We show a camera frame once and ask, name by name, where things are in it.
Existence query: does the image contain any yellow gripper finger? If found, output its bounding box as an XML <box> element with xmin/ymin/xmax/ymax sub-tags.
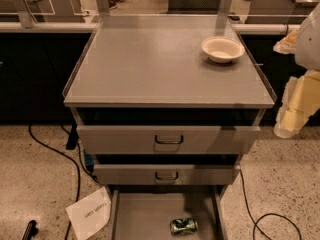
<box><xmin>273</xmin><ymin>29</ymin><xmax>298</xmax><ymax>54</ymax></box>
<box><xmin>273</xmin><ymin>70</ymin><xmax>320</xmax><ymax>138</ymax></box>

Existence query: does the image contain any crushed green can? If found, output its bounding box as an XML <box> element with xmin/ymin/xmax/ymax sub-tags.
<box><xmin>170</xmin><ymin>218</ymin><xmax>198</xmax><ymax>236</ymax></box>

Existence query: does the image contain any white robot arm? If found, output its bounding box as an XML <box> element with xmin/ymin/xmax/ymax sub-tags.
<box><xmin>274</xmin><ymin>4</ymin><xmax>320</xmax><ymax>138</ymax></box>

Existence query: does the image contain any grey drawer cabinet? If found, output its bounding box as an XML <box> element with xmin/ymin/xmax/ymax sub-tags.
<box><xmin>64</xmin><ymin>15</ymin><xmax>275</xmax><ymax>191</ymax></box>

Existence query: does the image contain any grey bottom drawer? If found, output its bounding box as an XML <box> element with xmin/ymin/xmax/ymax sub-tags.
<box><xmin>108</xmin><ymin>186</ymin><xmax>228</xmax><ymax>240</ymax></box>

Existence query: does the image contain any grey drawer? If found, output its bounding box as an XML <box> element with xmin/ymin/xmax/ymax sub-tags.
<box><xmin>108</xmin><ymin>186</ymin><xmax>228</xmax><ymax>240</ymax></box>
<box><xmin>94</xmin><ymin>154</ymin><xmax>239</xmax><ymax>185</ymax></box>
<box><xmin>77</xmin><ymin>108</ymin><xmax>260</xmax><ymax>155</ymax></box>

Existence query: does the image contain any grey top drawer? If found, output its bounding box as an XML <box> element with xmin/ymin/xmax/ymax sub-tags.
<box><xmin>77</xmin><ymin>108</ymin><xmax>260</xmax><ymax>155</ymax></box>

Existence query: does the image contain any grey middle drawer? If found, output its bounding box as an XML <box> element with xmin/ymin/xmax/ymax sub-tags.
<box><xmin>94</xmin><ymin>154</ymin><xmax>239</xmax><ymax>185</ymax></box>

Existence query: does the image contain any grey background table right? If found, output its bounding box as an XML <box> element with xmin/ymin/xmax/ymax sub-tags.
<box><xmin>245</xmin><ymin>0</ymin><xmax>320</xmax><ymax>24</ymax></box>

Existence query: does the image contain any grey background table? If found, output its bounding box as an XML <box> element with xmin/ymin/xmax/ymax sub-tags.
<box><xmin>245</xmin><ymin>0</ymin><xmax>320</xmax><ymax>24</ymax></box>
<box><xmin>0</xmin><ymin>0</ymin><xmax>84</xmax><ymax>23</ymax></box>

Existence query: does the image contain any white paper bowl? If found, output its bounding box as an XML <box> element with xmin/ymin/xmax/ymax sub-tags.
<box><xmin>201</xmin><ymin>37</ymin><xmax>245</xmax><ymax>64</ymax></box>

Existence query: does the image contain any grey background table left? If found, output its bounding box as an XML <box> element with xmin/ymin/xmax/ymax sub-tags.
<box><xmin>0</xmin><ymin>0</ymin><xmax>84</xmax><ymax>23</ymax></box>

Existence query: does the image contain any white paper label sign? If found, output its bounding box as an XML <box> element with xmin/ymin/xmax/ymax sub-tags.
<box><xmin>66</xmin><ymin>187</ymin><xmax>111</xmax><ymax>240</ymax></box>

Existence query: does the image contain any black object on floor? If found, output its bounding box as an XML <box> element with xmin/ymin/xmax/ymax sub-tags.
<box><xmin>22</xmin><ymin>220</ymin><xmax>38</xmax><ymax>240</ymax></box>

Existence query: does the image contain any black cable right floor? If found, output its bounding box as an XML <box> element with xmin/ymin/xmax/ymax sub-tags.
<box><xmin>239</xmin><ymin>169</ymin><xmax>303</xmax><ymax>240</ymax></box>

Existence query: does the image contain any black cable floor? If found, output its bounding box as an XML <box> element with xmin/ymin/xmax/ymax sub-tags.
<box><xmin>239</xmin><ymin>169</ymin><xmax>303</xmax><ymax>240</ymax></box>
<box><xmin>27</xmin><ymin>123</ymin><xmax>100</xmax><ymax>240</ymax></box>

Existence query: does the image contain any black cable left floor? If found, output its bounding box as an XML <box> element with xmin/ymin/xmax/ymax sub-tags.
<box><xmin>27</xmin><ymin>123</ymin><xmax>100</xmax><ymax>240</ymax></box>

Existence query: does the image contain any white horizontal rail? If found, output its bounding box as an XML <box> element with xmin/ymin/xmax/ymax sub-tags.
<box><xmin>0</xmin><ymin>22</ymin><xmax>300</xmax><ymax>35</ymax></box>

